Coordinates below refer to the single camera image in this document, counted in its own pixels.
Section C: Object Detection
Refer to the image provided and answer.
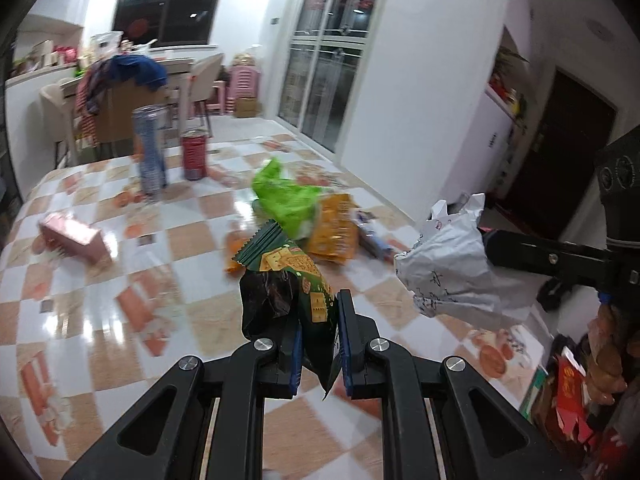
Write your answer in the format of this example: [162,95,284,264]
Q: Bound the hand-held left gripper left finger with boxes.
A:
[62,317,304,480]

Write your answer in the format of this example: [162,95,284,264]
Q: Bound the plaid cloth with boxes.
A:
[74,62,119,147]

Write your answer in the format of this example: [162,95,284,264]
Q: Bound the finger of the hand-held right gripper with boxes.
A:
[482,229,617,291]
[537,277,602,312]

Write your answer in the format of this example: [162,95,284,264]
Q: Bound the orange snack bag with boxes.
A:
[305,193,361,265]

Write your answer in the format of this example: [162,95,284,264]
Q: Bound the white counter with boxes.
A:
[4,67,82,177]

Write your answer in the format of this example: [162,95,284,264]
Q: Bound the blue plastic wrapper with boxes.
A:
[355,208,401,262]

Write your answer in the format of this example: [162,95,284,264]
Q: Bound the pink stool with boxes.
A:
[209,79,229,117]

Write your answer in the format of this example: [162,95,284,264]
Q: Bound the green plastic bag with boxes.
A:
[251,157,324,240]

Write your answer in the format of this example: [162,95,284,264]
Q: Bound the white shopping bag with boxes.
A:
[89,31,124,59]

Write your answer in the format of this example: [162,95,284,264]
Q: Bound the white sideboard cabinet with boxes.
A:
[444,87,517,212]

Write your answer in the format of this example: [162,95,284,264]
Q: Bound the dark entrance door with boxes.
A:
[501,67,619,242]

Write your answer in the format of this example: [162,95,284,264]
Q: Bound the white plastic bag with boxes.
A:
[393,192,506,332]

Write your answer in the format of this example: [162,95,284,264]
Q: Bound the tall blue drink can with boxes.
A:
[131,104,169,196]

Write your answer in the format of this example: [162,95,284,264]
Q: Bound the cardboard box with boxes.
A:
[234,97,263,119]

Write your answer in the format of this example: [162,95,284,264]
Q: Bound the beige dining table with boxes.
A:
[149,57,197,112]

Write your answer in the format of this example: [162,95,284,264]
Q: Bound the stack of pink stools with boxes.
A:
[227,65,262,112]

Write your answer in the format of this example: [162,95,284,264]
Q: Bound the potted plant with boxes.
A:
[492,44,529,77]

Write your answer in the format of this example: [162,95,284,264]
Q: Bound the green cracker packet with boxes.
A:
[231,221,337,401]

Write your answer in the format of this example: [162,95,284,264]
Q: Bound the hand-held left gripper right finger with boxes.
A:
[336,289,582,480]

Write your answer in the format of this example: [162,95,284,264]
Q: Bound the brown dining chair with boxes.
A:
[94,80,172,162]

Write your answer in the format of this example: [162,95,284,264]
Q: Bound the red drink can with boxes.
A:
[180,128,210,182]

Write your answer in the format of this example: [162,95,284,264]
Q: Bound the pink box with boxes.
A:
[38,212,115,265]

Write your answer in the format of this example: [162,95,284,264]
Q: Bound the blue cloth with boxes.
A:
[110,53,169,93]

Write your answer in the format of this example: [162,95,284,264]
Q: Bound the sliding glass door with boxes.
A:
[277,0,389,154]

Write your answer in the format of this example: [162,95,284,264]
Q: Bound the white kitchen appliance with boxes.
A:
[29,39,54,69]

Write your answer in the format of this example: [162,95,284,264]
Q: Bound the pink flowers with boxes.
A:
[52,44,82,67]

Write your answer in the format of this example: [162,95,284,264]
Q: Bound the dark window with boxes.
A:
[113,0,231,46]

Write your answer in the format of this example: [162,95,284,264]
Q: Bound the clear bag of snacks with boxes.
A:
[229,48,262,69]

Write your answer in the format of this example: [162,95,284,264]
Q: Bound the person's right hand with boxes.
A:
[586,302,640,404]

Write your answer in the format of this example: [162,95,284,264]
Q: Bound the beige curved dining chair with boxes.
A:
[179,53,224,137]

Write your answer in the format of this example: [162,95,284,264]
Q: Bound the red paper box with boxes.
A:
[549,349,602,442]

